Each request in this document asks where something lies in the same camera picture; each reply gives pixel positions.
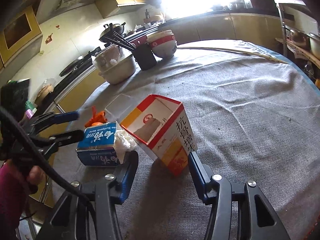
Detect white tissue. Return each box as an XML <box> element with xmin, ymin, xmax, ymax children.
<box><xmin>113</xmin><ymin>129</ymin><xmax>137</xmax><ymax>164</ymax></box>

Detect blue toothpaste box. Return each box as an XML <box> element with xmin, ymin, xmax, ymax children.
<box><xmin>76</xmin><ymin>122</ymin><xmax>120</xmax><ymax>167</ymax></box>

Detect red white medicine box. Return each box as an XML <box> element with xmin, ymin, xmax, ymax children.
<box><xmin>120</xmin><ymin>94</ymin><xmax>197</xmax><ymax>176</ymax></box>

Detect orange plastic bag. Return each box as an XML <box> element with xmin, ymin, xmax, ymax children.
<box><xmin>85</xmin><ymin>106</ymin><xmax>107</xmax><ymax>128</ymax></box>

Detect clear plastic tray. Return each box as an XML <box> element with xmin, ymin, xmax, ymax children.
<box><xmin>104</xmin><ymin>94</ymin><xmax>135</xmax><ymax>123</ymax></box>

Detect metal kitchen shelf rack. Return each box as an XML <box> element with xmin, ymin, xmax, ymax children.
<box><xmin>274</xmin><ymin>0</ymin><xmax>319</xmax><ymax>67</ymax></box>

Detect person's left hand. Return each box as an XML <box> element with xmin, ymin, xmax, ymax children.
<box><xmin>27</xmin><ymin>166</ymin><xmax>46</xmax><ymax>186</ymax></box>

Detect green thermos jug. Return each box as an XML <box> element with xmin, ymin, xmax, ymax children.
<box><xmin>7</xmin><ymin>79</ymin><xmax>36</xmax><ymax>121</ymax></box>

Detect grey tablecloth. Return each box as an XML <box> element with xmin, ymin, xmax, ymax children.
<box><xmin>68</xmin><ymin>41</ymin><xmax>319</xmax><ymax>239</ymax></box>

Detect large white basin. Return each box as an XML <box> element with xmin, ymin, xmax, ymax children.
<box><xmin>98</xmin><ymin>55</ymin><xmax>136</xmax><ymax>85</ymax></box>

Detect bagged white bowls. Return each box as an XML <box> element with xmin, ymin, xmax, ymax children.
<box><xmin>91</xmin><ymin>45</ymin><xmax>124</xmax><ymax>73</ymax></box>

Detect black chopstick holder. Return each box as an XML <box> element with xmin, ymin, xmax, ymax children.
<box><xmin>132</xmin><ymin>44</ymin><xmax>157</xmax><ymax>71</ymax></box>

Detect stacked red white bowls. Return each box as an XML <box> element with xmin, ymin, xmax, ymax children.
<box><xmin>147</xmin><ymin>30</ymin><xmax>177</xmax><ymax>59</ymax></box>

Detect long bamboo stick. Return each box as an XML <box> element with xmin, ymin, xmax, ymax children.
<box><xmin>178</xmin><ymin>46</ymin><xmax>288</xmax><ymax>64</ymax></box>

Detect black wok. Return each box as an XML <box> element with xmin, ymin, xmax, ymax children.
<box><xmin>99</xmin><ymin>22</ymin><xmax>126</xmax><ymax>43</ymax></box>

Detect steel pot on shelf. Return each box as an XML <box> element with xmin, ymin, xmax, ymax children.
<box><xmin>308</xmin><ymin>33</ymin><xmax>320</xmax><ymax>59</ymax></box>

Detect microwave oven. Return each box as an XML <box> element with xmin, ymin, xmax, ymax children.
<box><xmin>244</xmin><ymin>0</ymin><xmax>277</xmax><ymax>11</ymax></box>

